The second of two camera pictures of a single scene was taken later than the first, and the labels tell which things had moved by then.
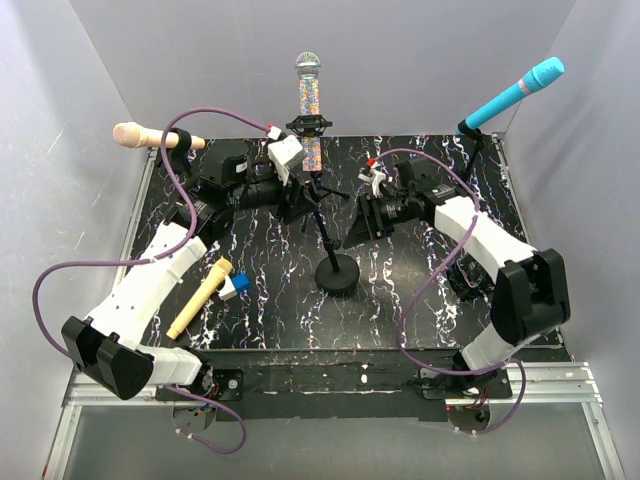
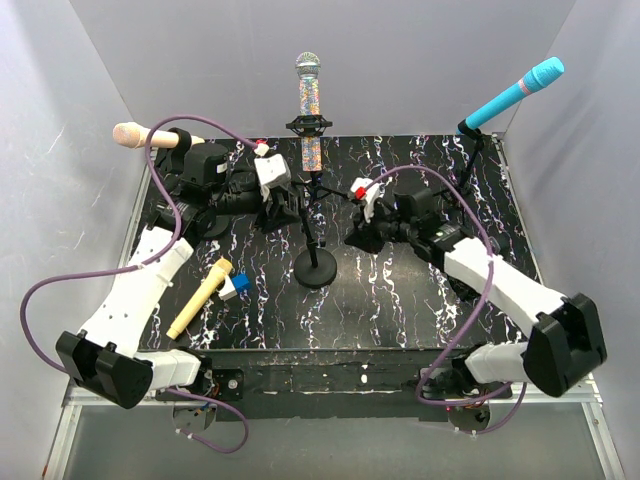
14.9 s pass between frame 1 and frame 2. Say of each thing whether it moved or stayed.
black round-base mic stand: moved
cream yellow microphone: stayed
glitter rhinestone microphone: stayed
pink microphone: stayed
